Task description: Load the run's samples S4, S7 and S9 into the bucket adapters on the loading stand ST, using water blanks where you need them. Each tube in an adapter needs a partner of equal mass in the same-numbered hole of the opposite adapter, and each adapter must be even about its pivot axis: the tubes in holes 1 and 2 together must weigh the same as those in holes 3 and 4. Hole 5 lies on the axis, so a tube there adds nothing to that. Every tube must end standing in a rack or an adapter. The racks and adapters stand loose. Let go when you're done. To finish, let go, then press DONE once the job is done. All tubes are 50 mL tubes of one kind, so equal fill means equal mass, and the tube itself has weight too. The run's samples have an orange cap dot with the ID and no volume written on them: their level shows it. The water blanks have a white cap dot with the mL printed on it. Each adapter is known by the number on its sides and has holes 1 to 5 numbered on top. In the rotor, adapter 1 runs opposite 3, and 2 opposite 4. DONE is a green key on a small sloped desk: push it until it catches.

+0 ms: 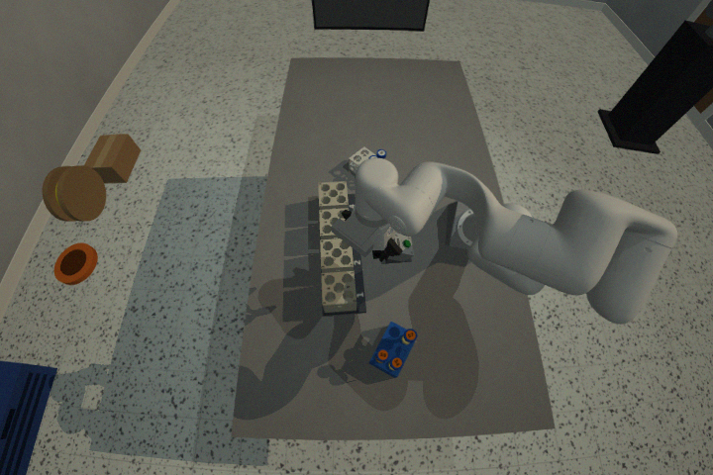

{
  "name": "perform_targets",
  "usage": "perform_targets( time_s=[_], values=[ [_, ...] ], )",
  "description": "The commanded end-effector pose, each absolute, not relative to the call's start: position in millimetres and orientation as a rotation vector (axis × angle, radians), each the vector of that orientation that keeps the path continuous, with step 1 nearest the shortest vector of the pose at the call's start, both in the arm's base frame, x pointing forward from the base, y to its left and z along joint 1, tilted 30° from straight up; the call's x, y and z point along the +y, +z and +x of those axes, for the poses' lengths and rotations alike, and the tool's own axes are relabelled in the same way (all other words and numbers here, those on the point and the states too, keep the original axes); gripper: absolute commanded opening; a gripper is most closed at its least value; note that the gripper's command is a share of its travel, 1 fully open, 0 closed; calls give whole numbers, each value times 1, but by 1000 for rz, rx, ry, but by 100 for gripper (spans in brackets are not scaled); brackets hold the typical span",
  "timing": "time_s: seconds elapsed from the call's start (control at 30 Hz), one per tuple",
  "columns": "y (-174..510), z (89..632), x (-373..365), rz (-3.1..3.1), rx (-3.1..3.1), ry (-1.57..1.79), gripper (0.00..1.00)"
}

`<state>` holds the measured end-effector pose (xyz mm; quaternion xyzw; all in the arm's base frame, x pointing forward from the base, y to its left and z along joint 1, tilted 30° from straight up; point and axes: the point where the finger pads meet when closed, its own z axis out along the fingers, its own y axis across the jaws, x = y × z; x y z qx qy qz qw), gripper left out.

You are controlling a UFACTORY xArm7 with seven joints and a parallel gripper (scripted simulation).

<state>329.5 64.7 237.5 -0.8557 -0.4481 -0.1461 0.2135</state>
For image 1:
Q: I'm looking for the blue tube rack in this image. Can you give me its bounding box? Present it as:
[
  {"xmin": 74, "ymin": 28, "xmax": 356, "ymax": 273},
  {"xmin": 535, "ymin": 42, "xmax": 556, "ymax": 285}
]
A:
[{"xmin": 368, "ymin": 322, "xmax": 415, "ymax": 378}]

